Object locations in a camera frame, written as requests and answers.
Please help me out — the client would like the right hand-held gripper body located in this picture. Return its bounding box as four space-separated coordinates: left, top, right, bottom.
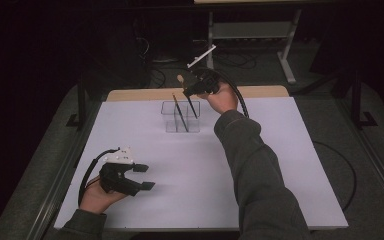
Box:
186 43 221 95

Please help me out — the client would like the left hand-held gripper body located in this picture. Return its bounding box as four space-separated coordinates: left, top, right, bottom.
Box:
98 145 141 197

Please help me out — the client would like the dark-handled gold-ferrule makeup brush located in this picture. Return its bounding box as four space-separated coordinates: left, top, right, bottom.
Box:
171 93 190 133

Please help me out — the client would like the clear acrylic organizer box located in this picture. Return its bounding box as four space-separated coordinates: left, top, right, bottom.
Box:
160 100 202 134

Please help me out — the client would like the person's right hand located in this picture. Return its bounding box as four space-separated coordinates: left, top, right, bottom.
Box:
197 81 240 115

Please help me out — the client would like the person's left hand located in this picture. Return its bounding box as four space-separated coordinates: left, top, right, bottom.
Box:
78 182 128 215

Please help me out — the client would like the white table mat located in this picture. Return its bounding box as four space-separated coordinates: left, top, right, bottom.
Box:
53 96 349 231

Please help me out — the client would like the black metal stand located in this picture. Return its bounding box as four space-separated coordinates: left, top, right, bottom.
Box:
65 75 92 130
332 66 378 130

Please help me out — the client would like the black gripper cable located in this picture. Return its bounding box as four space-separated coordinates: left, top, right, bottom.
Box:
77 147 121 208
196 67 251 119

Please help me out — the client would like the tangle of floor cables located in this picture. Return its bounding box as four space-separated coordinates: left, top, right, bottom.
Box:
212 51 258 70

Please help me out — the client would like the grey metal desk frame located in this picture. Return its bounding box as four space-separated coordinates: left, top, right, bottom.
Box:
205 9 303 85

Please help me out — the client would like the thin black floor cable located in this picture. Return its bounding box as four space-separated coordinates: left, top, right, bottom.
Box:
312 139 358 212

